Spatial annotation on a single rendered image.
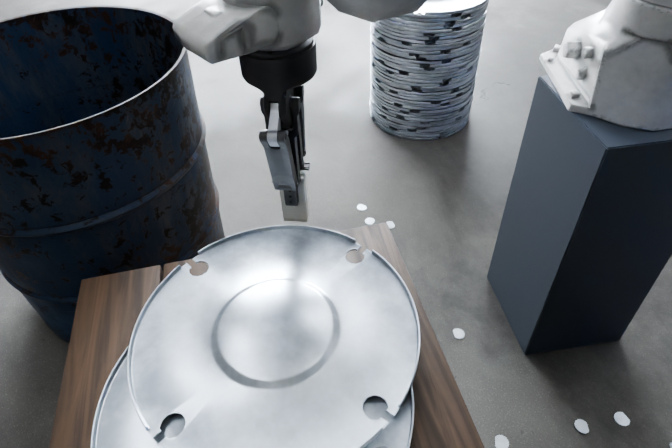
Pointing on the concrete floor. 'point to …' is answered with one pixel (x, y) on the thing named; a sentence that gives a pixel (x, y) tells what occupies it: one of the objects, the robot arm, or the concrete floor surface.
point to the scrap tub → (97, 153)
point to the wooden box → (105, 291)
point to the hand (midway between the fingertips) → (294, 197)
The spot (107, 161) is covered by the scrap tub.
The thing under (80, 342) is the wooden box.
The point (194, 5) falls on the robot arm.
